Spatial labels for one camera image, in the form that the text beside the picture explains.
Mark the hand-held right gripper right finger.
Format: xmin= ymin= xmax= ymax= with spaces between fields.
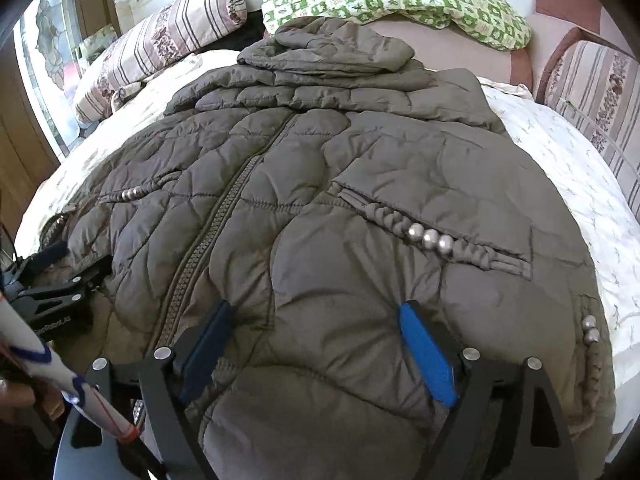
xmin=397 ymin=301 xmax=581 ymax=480

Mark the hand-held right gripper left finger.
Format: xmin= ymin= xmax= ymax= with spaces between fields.
xmin=70 ymin=300 xmax=236 ymax=480

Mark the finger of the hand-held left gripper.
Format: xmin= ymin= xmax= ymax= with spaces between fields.
xmin=20 ymin=240 xmax=68 ymax=273
xmin=65 ymin=255 xmax=113 ymax=297

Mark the grey-brown quilted hooded jacket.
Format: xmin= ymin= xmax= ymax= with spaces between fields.
xmin=37 ymin=16 xmax=618 ymax=480

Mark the brown wooden door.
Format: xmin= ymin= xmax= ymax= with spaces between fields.
xmin=0 ymin=100 xmax=61 ymax=241

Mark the floral patterned cloth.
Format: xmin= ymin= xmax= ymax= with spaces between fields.
xmin=110 ymin=82 xmax=146 ymax=111

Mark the green floral box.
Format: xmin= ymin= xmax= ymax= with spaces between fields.
xmin=75 ymin=24 xmax=118 ymax=61

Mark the striped floral pillow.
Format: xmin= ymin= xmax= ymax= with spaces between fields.
xmin=72 ymin=0 xmax=248 ymax=126

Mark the white quilted bedspread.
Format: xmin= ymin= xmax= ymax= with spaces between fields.
xmin=15 ymin=50 xmax=640 ymax=441

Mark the striped floral cushion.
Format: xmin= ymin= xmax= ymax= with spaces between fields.
xmin=542 ymin=40 xmax=640 ymax=221

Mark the white striped cord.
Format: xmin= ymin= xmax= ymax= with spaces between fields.
xmin=0 ymin=295 xmax=138 ymax=443

